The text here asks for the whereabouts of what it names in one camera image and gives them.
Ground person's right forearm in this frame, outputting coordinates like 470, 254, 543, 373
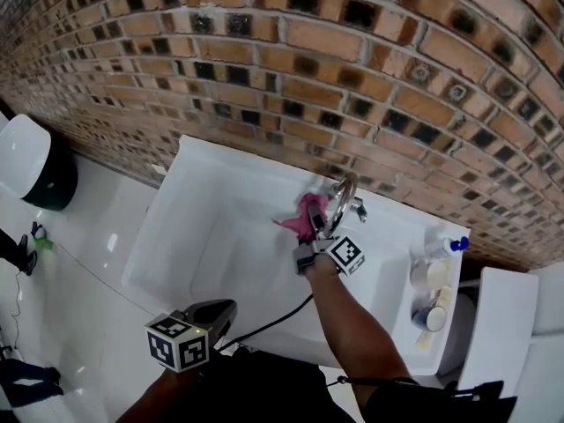
305, 260, 416, 385

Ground white lidded dark bin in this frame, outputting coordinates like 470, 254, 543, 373
0, 113, 80, 212

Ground white ceramic sink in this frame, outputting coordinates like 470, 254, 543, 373
121, 134, 471, 376

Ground chrome sink faucet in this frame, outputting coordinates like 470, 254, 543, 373
326, 172, 369, 239

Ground thin black floor cable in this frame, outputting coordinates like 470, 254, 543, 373
8, 235, 153, 352

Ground green and white object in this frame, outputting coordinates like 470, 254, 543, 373
31, 220, 57, 256

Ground blue cup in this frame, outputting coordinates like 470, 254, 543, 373
411, 304, 449, 333

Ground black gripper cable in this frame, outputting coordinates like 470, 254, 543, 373
214, 292, 316, 353

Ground white toilet tank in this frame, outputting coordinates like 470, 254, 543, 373
456, 265, 541, 397

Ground person's black shirt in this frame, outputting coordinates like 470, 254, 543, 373
211, 345, 517, 423

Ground person's left forearm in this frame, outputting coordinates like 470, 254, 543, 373
126, 362, 217, 423

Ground dark blue clothing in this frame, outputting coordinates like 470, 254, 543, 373
0, 345, 63, 410

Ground pink cloth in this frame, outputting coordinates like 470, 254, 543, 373
270, 191, 331, 242

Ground white cup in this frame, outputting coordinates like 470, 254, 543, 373
409, 257, 451, 293

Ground white bottle with blue cap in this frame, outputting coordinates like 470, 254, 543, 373
423, 234, 471, 260

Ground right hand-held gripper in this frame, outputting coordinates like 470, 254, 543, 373
293, 201, 367, 278

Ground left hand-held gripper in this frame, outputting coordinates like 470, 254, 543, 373
145, 298, 240, 374

